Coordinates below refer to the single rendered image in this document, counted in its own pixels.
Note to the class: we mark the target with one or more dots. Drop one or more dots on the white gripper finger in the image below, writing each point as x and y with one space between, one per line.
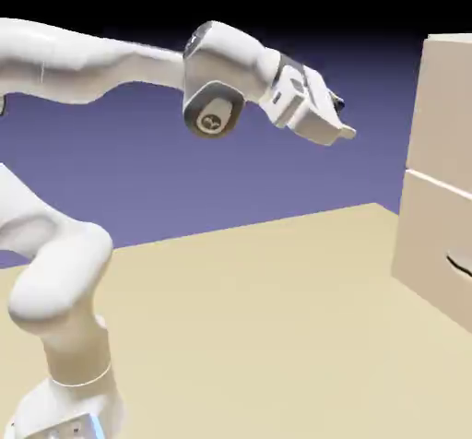
348 132
337 102

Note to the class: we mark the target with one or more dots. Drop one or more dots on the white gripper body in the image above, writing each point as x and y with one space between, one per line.
318 114

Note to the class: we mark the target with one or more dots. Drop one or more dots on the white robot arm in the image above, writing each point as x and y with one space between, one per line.
73 62

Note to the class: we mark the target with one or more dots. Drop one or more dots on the light wood cabinet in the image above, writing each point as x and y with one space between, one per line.
438 144

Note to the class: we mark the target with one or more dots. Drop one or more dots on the light wood drawer front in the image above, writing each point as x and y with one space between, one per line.
442 114
424 247

